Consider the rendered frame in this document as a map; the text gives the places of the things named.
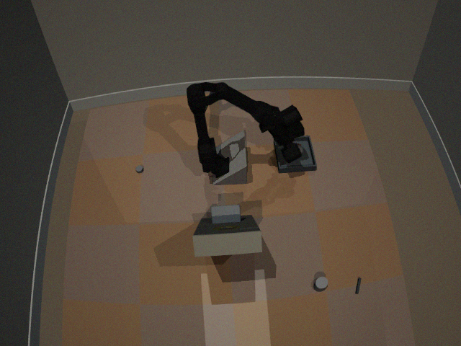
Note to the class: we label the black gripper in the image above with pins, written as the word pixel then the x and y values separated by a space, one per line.
pixel 292 151

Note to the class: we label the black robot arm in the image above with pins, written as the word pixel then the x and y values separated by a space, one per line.
pixel 269 118

